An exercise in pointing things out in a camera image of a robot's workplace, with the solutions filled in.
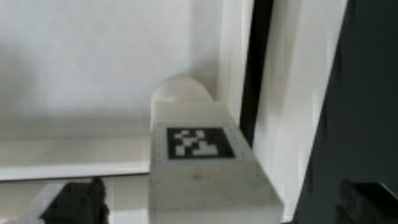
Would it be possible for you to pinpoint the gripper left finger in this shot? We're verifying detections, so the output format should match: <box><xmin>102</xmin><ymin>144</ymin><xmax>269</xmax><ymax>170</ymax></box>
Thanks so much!
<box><xmin>10</xmin><ymin>176</ymin><xmax>113</xmax><ymax>224</ymax></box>

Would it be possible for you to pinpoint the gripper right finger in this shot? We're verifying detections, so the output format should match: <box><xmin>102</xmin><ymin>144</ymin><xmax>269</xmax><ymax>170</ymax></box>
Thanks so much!
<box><xmin>333</xmin><ymin>180</ymin><xmax>398</xmax><ymax>224</ymax></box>

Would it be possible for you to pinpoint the white square table top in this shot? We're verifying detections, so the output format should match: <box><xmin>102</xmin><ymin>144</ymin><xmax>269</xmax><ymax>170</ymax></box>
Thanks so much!
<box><xmin>0</xmin><ymin>0</ymin><xmax>253</xmax><ymax>181</ymax></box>

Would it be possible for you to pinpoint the white L-shaped obstacle fence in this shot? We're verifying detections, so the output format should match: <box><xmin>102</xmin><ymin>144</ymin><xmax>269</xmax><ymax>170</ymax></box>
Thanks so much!
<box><xmin>0</xmin><ymin>0</ymin><xmax>351</xmax><ymax>224</ymax></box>

